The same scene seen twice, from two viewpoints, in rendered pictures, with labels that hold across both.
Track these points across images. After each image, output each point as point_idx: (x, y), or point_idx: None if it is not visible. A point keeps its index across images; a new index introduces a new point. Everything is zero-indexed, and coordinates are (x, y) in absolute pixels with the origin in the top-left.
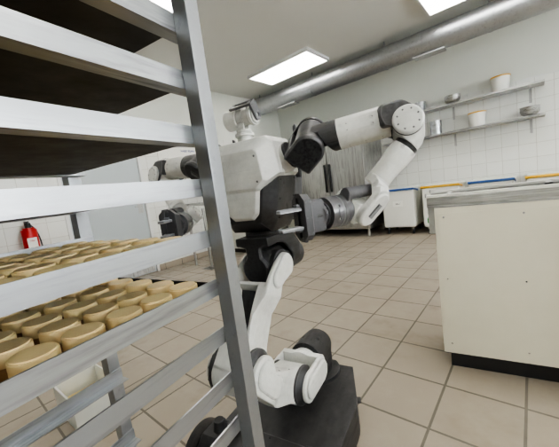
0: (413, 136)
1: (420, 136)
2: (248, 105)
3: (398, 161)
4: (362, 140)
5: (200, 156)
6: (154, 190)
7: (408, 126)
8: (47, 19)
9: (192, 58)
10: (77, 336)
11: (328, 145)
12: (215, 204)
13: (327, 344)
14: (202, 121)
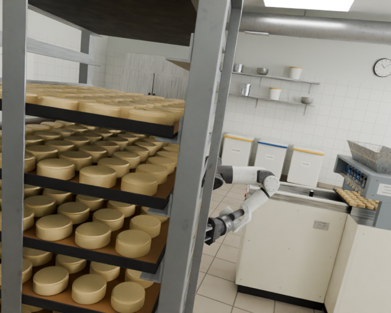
0: (270, 192)
1: (274, 192)
2: None
3: (260, 202)
4: (244, 184)
5: (200, 226)
6: (191, 254)
7: (271, 188)
8: None
9: (212, 185)
10: None
11: (226, 182)
12: (201, 250)
13: None
14: (208, 213)
